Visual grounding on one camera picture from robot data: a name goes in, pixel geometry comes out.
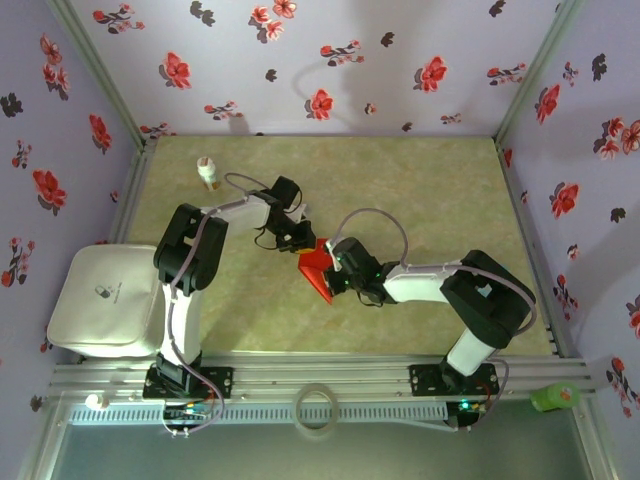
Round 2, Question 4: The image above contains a red paper sheet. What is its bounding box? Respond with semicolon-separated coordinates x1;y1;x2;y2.
295;237;341;305

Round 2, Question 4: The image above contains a white pill bottle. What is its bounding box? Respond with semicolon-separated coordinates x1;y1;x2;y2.
196;156;221;192

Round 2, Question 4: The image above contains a clear tape roll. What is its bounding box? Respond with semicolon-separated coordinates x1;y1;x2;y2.
293;383;341;440

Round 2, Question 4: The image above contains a right circuit board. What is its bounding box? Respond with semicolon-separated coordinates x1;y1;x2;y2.
446;397;490;417

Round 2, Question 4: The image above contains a circuit board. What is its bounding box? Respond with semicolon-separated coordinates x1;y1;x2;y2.
163;403;215;422
446;397;490;417

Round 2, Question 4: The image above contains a white zipper pouch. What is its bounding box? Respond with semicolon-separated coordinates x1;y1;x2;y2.
45;243;169;359

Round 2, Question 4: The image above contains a left circuit board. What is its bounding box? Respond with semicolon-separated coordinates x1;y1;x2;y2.
163;403;215;422

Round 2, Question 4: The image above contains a green plastic cup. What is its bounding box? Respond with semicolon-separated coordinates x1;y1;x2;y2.
529;382;582;413

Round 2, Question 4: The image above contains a grey right arm cable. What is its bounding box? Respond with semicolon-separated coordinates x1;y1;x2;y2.
330;207;539;434

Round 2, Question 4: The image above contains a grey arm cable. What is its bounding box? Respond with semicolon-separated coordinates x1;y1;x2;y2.
330;207;539;434
158;172;274;437

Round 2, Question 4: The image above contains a grey left arm cable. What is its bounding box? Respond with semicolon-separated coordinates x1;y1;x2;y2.
158;172;274;437

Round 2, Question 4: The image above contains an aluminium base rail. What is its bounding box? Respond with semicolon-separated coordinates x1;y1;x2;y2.
47;354;599;401

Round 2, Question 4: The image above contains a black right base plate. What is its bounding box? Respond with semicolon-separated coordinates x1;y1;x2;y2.
408;363;501;399

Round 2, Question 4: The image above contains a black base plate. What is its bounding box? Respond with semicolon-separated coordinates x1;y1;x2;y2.
143;364;235;400
408;363;501;399

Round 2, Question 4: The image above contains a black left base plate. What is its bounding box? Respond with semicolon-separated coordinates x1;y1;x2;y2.
143;364;235;400

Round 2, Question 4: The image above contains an aluminium side rail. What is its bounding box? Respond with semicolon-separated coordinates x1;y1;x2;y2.
107;138;159;246
494;138;576;359

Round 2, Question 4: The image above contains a slotted grey cable duct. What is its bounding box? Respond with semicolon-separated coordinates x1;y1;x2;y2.
67;402;449;426

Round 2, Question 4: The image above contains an aluminium frame post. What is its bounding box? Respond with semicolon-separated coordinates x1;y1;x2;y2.
492;0;587;146
46;0;157;151

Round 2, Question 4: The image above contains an aluminium frame bar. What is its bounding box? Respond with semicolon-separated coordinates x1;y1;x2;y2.
572;397;624;480
17;397;71;480

